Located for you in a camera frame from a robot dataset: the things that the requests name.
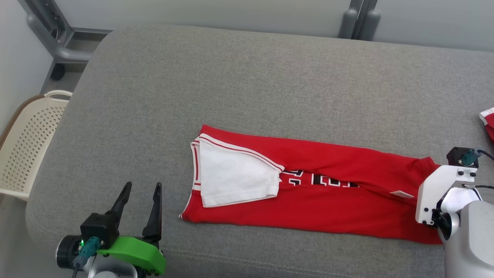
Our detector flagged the arm cable teal plug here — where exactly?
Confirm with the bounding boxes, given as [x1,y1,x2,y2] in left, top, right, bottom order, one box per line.
[73,237,102,278]
[462,149,494,167]

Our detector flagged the left arm cable teal plug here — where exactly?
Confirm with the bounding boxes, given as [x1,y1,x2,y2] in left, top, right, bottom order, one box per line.
[73,237,102,278]

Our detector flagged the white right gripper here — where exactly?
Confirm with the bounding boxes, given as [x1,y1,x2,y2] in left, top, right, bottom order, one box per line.
[416,165,477,226]

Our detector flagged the cream plastic laundry basket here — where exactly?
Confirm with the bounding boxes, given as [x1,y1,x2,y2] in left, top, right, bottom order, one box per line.
[0,90,73,201]

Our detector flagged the right arm cable teal plug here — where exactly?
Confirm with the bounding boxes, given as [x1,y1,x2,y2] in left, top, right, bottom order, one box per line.
[462,149,494,167]

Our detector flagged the red jersey shirt white sleeves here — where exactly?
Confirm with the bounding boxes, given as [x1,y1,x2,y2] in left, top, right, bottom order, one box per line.
[179,124,444,244]

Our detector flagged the red shorts white stripe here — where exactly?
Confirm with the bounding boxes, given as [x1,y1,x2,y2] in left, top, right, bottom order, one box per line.
[479,108,494,143]

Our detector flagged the grey metal double post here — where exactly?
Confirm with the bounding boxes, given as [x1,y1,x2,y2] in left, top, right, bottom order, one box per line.
[339,0,381,41]

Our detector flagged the grey metal slanted frame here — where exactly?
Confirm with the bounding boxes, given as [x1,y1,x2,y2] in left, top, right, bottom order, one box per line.
[17,0,112,64]

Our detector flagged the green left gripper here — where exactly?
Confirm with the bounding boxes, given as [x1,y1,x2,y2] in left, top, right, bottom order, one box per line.
[96,182,167,276]

